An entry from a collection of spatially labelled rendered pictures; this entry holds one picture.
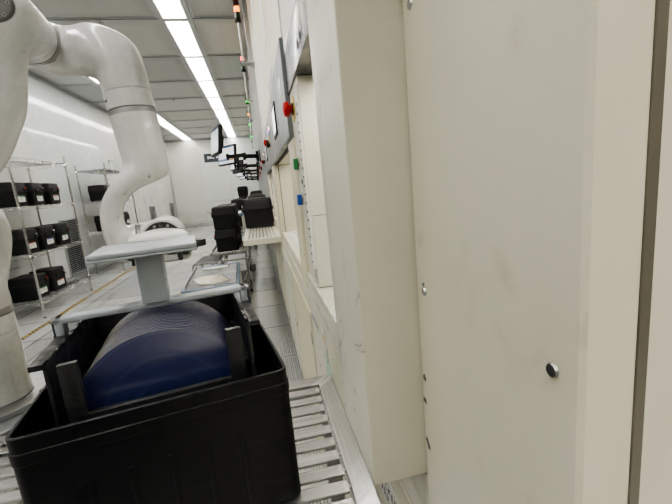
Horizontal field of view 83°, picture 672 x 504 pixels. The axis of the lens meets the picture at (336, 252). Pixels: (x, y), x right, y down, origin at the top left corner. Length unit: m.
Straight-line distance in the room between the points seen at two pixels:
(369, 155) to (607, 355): 0.20
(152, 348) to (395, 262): 0.31
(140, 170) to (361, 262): 0.64
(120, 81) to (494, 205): 0.79
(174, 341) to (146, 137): 0.50
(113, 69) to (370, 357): 0.75
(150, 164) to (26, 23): 0.28
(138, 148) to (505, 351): 0.78
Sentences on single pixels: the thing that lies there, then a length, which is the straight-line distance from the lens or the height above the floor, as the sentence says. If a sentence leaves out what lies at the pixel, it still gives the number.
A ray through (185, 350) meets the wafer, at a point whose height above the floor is 0.96.
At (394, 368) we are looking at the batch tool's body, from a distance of 0.35.
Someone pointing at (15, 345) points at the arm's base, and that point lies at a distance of 1.01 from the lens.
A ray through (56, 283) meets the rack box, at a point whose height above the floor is 0.26.
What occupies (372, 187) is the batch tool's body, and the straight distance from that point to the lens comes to 0.30.
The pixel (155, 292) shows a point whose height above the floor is 1.02.
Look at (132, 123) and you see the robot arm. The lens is 0.89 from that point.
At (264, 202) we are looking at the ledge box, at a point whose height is 1.02.
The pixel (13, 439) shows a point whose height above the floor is 0.93.
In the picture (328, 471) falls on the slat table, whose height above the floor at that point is 0.76.
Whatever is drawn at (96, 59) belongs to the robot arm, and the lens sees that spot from 0.93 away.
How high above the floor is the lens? 1.14
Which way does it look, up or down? 10 degrees down
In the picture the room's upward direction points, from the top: 5 degrees counter-clockwise
